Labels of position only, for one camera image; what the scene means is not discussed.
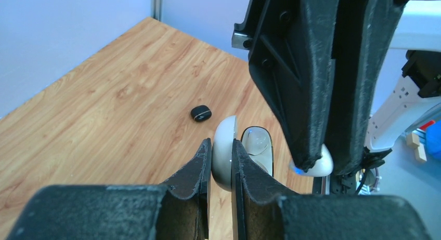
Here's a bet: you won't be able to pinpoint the blue plastic bin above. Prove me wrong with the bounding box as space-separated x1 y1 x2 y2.
425 121 440 161

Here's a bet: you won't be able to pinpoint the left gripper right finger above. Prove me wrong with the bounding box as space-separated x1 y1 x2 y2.
231 140 430 239

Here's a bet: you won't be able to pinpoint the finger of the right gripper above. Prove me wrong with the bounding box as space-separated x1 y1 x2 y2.
325 0 409 175
231 0 340 172

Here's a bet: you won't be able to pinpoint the white earbud charging case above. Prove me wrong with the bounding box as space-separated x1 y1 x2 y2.
211 115 275 192

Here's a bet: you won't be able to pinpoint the wooden blocks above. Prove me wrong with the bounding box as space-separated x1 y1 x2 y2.
406 132 427 163

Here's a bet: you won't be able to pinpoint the black earbud charging case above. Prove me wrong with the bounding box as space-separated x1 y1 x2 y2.
190 105 212 123

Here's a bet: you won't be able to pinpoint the right aluminium corner post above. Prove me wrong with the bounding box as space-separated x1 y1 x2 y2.
151 0 163 21

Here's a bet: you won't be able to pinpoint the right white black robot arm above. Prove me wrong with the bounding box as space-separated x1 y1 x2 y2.
231 0 440 177

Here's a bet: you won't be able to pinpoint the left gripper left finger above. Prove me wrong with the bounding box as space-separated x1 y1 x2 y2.
8 138 212 239

